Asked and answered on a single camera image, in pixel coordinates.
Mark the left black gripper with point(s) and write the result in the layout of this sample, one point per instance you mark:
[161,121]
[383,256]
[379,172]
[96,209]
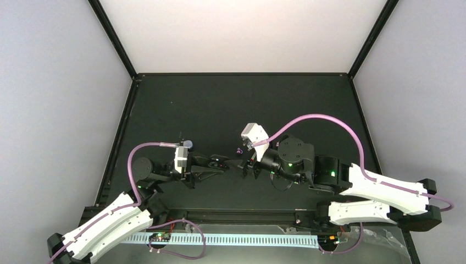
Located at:
[194,164]

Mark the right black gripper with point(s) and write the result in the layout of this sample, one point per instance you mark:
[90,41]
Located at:
[242,169]

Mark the lilac earbud charging case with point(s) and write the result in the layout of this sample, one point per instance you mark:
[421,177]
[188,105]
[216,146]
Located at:
[188,144]

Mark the black earbud holder insert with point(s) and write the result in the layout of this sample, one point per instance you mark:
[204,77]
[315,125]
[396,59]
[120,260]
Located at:
[218,162]

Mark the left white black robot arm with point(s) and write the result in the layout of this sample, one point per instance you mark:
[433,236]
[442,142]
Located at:
[136,210]

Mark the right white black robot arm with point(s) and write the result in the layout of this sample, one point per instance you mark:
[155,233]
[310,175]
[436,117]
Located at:
[384,200]

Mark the left electronics board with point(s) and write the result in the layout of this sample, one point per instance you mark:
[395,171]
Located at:
[159,238]

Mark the electronics board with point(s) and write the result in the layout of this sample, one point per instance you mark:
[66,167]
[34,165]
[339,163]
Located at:
[159,238]
[331,239]

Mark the right electronics board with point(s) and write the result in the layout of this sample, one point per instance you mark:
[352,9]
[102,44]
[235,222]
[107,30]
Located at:
[331,239]

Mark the clear plastic sheet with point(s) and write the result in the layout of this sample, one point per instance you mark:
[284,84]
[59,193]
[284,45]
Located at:
[378,245]

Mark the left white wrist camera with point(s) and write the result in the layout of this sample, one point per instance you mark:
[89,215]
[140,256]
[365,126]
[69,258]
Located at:
[180,158]

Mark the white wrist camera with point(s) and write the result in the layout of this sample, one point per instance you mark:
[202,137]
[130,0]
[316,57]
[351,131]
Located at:
[180,158]
[255,138]

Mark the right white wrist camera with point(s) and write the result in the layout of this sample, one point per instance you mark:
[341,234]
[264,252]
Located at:
[255,138]

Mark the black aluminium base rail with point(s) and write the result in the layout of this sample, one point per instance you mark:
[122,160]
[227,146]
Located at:
[307,219]

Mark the white slotted cable duct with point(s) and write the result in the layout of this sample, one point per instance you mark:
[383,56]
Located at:
[264,240]

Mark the left black frame post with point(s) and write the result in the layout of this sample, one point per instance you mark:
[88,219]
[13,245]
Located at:
[112,36]

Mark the black frame post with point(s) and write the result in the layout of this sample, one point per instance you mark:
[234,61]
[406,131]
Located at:
[372,37]
[112,36]

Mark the right black frame post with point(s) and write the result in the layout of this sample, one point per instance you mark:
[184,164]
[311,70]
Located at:
[372,37]

